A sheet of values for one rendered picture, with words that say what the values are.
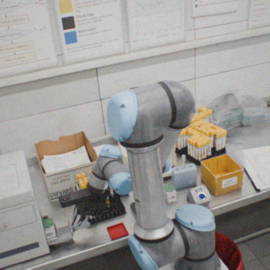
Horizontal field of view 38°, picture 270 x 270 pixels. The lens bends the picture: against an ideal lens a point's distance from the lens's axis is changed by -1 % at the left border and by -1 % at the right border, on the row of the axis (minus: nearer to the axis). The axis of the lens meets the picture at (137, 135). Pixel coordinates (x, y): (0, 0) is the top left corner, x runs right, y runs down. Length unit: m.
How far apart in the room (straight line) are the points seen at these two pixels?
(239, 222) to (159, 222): 1.41
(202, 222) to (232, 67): 1.22
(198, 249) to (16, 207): 0.60
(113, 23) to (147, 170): 0.98
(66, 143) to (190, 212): 0.90
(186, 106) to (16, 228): 0.74
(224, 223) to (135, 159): 1.52
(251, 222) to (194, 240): 1.33
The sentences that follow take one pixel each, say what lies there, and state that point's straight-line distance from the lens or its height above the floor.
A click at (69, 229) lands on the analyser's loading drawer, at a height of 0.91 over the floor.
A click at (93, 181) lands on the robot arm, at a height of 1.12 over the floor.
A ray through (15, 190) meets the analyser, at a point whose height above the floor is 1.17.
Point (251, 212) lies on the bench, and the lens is 2.56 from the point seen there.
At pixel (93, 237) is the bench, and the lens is 1.54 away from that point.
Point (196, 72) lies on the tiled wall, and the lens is 2.11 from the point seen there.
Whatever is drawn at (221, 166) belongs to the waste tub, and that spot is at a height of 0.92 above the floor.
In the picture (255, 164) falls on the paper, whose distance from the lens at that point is 1.87.
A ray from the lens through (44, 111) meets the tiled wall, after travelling 1.91.
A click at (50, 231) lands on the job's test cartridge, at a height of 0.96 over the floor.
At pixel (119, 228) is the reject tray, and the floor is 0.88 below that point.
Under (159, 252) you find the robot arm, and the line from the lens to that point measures 1.14.
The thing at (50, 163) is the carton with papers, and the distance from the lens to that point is 1.88.
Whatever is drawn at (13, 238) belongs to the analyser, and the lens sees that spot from 1.45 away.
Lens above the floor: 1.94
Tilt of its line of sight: 30 degrees down
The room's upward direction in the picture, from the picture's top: 5 degrees counter-clockwise
